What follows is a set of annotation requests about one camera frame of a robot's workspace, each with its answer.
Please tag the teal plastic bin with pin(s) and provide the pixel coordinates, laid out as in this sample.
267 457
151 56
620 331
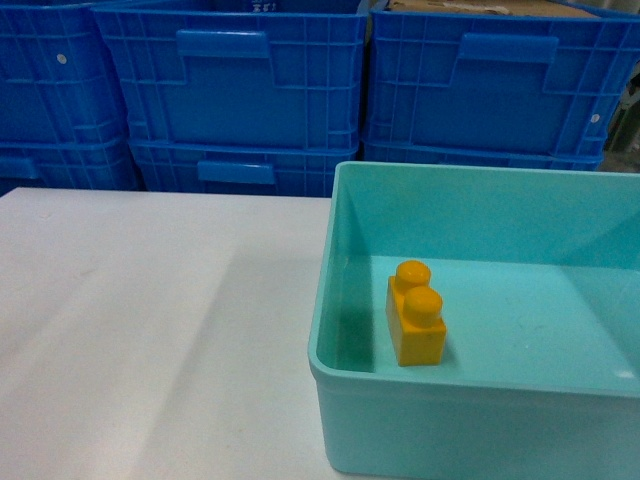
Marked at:
539 273

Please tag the blue crate upper middle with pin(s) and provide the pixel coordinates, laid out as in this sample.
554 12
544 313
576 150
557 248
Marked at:
218 73

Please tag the blue crate upper left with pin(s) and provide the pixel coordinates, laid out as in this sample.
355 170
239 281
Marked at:
58 81

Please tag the cardboard sheet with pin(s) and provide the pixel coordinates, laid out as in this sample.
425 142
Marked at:
501 8

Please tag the yellow toy block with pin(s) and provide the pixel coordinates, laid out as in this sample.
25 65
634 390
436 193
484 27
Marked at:
414 316

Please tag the lower blue crate left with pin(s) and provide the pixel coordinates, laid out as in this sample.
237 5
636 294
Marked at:
93 166

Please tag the lower blue crate middle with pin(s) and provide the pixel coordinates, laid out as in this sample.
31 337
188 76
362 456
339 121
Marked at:
199 168

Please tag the blue crate with cardboard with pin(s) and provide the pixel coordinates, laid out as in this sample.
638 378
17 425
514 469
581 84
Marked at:
525 85

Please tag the lower blue crate right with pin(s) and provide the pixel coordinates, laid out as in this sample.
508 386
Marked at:
399 153

